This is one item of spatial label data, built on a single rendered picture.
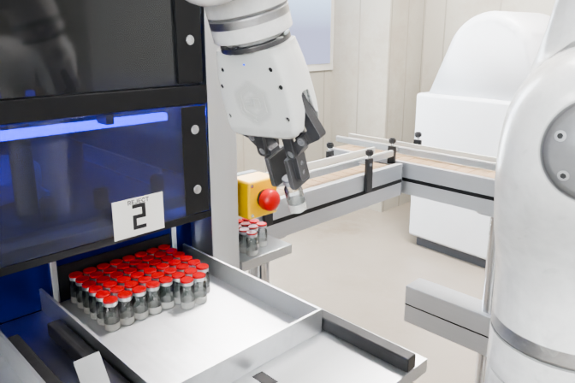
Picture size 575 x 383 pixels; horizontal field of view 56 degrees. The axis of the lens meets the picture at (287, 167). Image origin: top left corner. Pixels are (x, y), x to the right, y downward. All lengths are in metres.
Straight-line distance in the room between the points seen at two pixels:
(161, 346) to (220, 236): 0.26
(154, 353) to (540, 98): 0.58
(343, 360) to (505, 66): 2.44
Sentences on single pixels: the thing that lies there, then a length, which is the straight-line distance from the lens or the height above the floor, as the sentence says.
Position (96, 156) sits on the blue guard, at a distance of 0.80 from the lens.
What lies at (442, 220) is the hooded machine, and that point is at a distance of 3.30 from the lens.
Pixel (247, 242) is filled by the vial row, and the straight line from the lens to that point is 1.02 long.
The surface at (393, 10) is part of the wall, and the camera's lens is 3.87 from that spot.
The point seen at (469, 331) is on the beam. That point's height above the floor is 0.49.
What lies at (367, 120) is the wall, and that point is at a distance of 3.98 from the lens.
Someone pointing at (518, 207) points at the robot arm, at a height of 1.18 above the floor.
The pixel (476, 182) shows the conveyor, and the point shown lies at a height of 0.92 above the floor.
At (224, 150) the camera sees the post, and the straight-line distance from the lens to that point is 0.92.
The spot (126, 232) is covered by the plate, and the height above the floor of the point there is 1.00.
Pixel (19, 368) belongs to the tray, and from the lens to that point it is 0.77.
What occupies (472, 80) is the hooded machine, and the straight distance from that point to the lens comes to 3.12.
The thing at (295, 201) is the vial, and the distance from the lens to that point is 0.64.
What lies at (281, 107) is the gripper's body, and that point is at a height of 1.22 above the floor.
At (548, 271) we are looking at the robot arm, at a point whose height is 1.12.
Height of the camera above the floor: 1.29
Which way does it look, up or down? 14 degrees down
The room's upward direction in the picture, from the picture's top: straight up
